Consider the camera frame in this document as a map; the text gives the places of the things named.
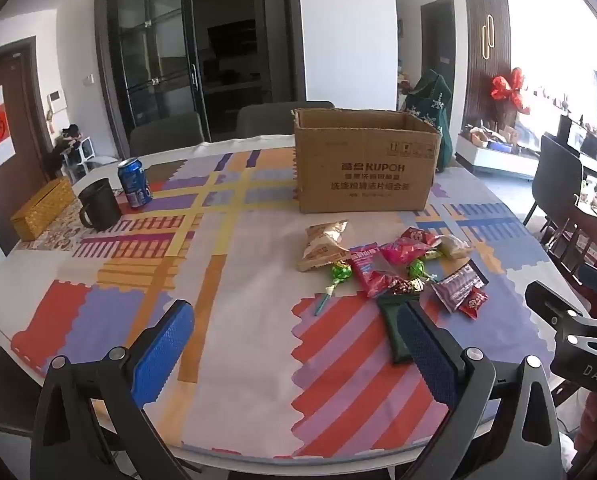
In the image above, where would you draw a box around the dark green snack packet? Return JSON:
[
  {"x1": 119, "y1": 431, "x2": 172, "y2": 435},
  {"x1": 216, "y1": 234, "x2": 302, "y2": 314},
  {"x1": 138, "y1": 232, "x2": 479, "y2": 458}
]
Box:
[{"x1": 376, "y1": 292, "x2": 424, "y2": 365}]

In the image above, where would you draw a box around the black framed glass door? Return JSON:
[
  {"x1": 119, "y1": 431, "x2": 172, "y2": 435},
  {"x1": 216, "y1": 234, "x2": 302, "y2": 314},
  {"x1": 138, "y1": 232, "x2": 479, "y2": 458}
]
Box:
[{"x1": 94, "y1": 0, "x2": 309, "y2": 144}]

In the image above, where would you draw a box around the blue soda can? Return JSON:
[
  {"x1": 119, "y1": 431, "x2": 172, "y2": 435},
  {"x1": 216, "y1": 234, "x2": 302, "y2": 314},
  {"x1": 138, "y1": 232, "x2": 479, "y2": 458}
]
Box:
[{"x1": 117, "y1": 157, "x2": 154, "y2": 209}]

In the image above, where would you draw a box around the dark wooden chair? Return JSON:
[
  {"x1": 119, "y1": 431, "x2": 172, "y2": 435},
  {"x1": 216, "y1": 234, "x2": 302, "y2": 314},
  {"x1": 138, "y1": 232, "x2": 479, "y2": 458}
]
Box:
[{"x1": 542, "y1": 200, "x2": 597, "y2": 321}]

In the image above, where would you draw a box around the black mug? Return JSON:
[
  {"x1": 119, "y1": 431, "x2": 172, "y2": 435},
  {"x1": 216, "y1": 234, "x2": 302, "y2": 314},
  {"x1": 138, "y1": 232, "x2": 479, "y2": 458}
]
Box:
[{"x1": 78, "y1": 178, "x2": 123, "y2": 232}]

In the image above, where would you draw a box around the grey dining chair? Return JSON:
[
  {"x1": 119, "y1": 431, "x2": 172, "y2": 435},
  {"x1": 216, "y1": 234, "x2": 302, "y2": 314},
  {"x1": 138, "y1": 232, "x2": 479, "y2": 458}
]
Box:
[
  {"x1": 235, "y1": 101, "x2": 334, "y2": 139},
  {"x1": 128, "y1": 111, "x2": 207, "y2": 159}
]

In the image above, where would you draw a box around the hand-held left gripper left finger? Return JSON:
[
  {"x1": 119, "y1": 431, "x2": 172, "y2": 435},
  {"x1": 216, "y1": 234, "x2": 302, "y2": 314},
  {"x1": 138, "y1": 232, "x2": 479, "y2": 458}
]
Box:
[{"x1": 31, "y1": 300, "x2": 196, "y2": 480}]

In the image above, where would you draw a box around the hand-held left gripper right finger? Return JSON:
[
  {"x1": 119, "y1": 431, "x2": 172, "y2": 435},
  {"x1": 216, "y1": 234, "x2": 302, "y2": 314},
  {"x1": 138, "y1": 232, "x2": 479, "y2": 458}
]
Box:
[{"x1": 397, "y1": 302, "x2": 565, "y2": 480}]

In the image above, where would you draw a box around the gold wall light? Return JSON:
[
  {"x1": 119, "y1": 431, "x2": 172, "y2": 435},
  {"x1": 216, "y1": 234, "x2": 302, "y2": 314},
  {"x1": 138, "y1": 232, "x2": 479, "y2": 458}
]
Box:
[{"x1": 480, "y1": 22, "x2": 497, "y2": 61}]

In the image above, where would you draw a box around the white low cabinet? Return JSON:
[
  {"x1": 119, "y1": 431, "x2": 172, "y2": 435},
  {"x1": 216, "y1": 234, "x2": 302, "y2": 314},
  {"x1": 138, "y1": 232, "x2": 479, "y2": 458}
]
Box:
[{"x1": 455, "y1": 130, "x2": 539, "y2": 179}]

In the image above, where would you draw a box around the small beige snack packet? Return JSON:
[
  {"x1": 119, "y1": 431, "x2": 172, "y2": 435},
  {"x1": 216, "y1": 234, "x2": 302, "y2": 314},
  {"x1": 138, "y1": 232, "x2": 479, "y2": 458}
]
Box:
[{"x1": 435, "y1": 233, "x2": 472, "y2": 261}]

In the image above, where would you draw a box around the white shelf rack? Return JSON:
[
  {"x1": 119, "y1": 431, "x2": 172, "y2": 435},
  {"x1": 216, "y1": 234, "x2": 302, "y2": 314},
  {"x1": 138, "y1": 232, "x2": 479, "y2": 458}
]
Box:
[{"x1": 57, "y1": 135, "x2": 97, "y2": 184}]

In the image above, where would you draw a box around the dark brown room door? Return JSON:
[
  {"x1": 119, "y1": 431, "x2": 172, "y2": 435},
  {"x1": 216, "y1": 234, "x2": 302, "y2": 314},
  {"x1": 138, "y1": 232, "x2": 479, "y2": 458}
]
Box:
[{"x1": 420, "y1": 0, "x2": 457, "y2": 117}]

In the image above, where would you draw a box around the yellow woven box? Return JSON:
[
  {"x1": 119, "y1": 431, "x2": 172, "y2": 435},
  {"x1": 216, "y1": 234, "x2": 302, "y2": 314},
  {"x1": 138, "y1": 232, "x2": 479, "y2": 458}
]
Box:
[{"x1": 10, "y1": 177, "x2": 76, "y2": 242}]

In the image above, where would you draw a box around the small red snack packet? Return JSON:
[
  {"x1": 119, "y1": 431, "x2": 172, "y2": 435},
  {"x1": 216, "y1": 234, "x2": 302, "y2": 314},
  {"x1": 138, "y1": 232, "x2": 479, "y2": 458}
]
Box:
[{"x1": 459, "y1": 287, "x2": 489, "y2": 320}]

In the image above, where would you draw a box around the brown cardboard box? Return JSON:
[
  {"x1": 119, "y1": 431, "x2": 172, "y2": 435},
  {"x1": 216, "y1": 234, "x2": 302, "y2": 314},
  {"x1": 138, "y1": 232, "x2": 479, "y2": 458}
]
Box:
[{"x1": 292, "y1": 107, "x2": 444, "y2": 214}]

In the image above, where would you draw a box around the red bow decoration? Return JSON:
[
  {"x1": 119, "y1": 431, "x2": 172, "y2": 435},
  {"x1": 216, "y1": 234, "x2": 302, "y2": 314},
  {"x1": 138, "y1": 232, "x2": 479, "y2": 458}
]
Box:
[{"x1": 490, "y1": 67, "x2": 532, "y2": 114}]

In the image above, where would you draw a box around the beige biscuit packet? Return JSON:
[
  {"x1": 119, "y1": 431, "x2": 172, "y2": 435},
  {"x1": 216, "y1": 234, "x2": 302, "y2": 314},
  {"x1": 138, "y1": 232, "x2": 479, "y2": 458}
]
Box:
[{"x1": 297, "y1": 220, "x2": 351, "y2": 274}]

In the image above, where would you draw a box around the dark side chair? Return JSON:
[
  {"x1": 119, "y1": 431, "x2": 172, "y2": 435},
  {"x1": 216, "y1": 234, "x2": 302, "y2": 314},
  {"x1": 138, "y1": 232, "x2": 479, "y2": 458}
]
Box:
[{"x1": 523, "y1": 133, "x2": 597, "y2": 227}]

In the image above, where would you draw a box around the dark slatted wall panel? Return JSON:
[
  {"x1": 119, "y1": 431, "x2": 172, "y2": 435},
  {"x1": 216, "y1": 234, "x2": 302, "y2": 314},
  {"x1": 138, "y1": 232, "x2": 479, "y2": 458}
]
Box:
[{"x1": 462, "y1": 0, "x2": 512, "y2": 137}]

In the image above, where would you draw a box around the magenta snack packet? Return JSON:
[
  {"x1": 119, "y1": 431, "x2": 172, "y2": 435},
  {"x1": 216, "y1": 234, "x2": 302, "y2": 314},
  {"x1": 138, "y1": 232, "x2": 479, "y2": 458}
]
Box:
[{"x1": 381, "y1": 238, "x2": 429, "y2": 267}]

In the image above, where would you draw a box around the brown entrance door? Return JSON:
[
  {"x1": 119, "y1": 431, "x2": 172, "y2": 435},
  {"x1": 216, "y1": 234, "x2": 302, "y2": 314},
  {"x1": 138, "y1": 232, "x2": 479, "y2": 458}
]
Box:
[{"x1": 0, "y1": 42, "x2": 50, "y2": 257}]

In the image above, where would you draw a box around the green wrapped lollipop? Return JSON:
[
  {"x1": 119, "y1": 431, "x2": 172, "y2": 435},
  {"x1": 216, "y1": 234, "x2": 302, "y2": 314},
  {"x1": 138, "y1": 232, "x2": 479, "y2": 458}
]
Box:
[
  {"x1": 407, "y1": 258, "x2": 437, "y2": 284},
  {"x1": 313, "y1": 261, "x2": 354, "y2": 316}
]

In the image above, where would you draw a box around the floral patterned cloth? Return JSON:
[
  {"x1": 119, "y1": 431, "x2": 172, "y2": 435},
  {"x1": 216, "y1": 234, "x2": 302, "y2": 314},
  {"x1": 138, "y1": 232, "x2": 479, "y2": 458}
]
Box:
[{"x1": 16, "y1": 197, "x2": 97, "y2": 252}]

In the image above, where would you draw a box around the dark red candy packet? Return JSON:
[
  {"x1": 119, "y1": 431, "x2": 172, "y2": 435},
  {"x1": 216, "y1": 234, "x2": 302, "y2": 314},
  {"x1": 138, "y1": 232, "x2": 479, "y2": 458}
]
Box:
[{"x1": 388, "y1": 277, "x2": 424, "y2": 297}]

